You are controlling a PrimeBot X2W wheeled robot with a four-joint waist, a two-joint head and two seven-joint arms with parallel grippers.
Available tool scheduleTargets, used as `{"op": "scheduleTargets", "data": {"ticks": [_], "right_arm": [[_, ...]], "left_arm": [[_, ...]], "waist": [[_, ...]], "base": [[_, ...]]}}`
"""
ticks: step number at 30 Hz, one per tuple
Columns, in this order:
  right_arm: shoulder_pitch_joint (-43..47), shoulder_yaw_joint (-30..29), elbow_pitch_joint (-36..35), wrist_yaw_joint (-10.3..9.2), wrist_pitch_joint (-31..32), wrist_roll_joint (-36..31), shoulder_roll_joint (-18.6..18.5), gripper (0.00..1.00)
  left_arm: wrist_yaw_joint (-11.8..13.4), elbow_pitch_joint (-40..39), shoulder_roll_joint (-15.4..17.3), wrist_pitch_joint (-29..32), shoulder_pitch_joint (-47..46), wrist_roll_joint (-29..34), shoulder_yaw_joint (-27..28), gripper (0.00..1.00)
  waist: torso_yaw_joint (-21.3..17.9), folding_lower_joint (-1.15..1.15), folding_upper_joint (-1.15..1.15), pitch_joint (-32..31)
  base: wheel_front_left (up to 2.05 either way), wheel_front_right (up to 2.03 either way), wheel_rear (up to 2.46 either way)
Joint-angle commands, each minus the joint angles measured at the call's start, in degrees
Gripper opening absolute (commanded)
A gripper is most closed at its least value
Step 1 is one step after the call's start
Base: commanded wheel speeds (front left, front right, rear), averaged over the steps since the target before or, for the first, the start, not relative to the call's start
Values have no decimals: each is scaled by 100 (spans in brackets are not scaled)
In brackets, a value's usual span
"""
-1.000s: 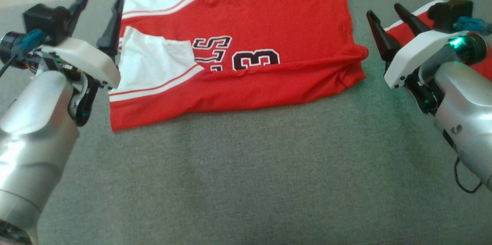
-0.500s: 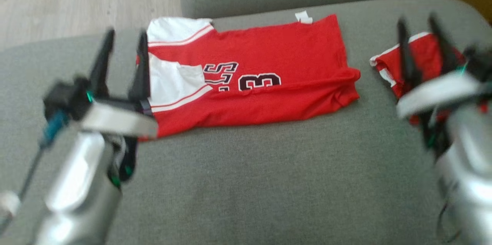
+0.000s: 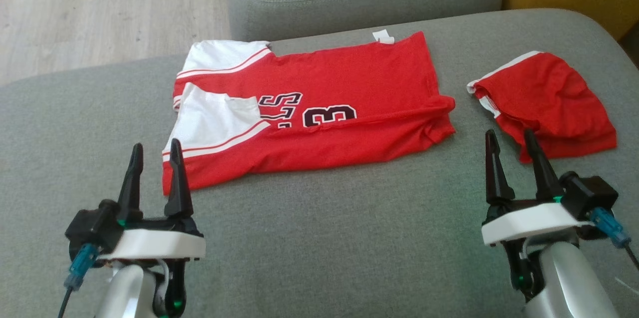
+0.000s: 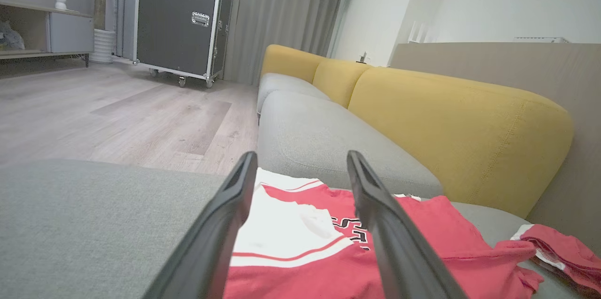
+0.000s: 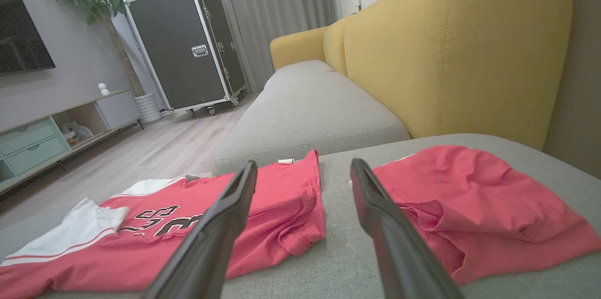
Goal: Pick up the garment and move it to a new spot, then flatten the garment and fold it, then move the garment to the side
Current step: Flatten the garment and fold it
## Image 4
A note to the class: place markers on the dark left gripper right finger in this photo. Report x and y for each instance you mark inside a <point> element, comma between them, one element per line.
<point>399,252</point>

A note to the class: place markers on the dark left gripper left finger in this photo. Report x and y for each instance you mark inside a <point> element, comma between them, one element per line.
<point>211,252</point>

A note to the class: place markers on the red jersey with white sleeves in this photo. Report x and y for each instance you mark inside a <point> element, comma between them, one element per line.
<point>291,238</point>

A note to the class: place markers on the red shorts with white stripe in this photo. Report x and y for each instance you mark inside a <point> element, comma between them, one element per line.
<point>563,247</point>

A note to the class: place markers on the large grey sofa seat cushion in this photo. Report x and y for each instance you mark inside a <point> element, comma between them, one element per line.
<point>94,224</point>

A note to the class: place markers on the long yellow sofa backrest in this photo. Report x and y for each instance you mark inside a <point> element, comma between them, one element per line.
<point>446,125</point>

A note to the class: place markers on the medium grey sofa seat cushion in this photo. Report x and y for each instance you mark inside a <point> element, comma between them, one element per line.
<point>319,139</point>

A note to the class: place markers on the small grey sofa seat cushion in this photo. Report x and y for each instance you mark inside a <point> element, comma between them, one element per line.
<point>281,85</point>

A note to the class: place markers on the narrow yellow sofa backrest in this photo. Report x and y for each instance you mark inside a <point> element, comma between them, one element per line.
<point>338,80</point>

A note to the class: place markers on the small dark object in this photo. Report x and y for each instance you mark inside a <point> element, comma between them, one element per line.
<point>362,58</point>

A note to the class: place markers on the short yellow sofa backrest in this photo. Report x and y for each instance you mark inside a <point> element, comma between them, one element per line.
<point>286,62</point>

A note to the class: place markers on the white slatted object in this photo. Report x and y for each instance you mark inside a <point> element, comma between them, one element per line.
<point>419,32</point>

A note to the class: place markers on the white ribbed cylinder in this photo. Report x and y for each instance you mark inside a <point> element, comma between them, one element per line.
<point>102,46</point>

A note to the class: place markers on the black flight case on wheels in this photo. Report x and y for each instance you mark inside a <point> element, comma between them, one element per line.
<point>173,12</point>

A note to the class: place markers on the grey curtain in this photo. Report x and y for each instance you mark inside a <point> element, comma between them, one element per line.
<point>277,12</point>

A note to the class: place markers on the flat white device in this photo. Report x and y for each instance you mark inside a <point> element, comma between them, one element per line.
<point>540,40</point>

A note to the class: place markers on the grey wooden sideboard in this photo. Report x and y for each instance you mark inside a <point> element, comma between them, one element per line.
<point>70,31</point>

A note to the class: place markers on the small white figurine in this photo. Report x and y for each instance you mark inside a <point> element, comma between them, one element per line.
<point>60,2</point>

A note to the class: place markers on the grey bundle in sideboard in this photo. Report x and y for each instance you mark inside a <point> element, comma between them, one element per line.
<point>10,38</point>

